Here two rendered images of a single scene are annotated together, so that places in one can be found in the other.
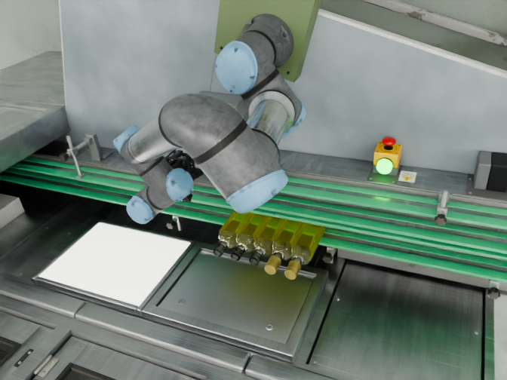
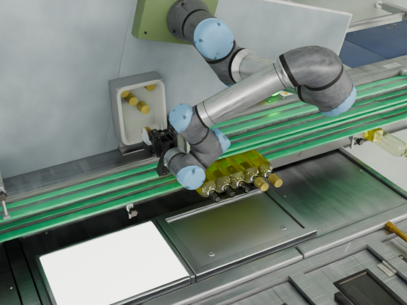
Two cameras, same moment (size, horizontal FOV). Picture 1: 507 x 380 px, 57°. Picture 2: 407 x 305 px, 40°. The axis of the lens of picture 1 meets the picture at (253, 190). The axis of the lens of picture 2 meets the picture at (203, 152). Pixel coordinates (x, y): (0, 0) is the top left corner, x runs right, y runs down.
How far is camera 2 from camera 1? 1.38 m
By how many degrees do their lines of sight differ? 44
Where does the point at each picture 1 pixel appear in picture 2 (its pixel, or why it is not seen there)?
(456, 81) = (297, 19)
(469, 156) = not seen: hidden behind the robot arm
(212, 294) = (221, 236)
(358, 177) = (261, 103)
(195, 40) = (103, 33)
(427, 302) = (324, 170)
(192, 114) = (323, 55)
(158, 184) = (214, 143)
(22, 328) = not seen: outside the picture
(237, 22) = (162, 7)
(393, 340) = (337, 196)
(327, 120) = not seen: hidden behind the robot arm
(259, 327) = (278, 232)
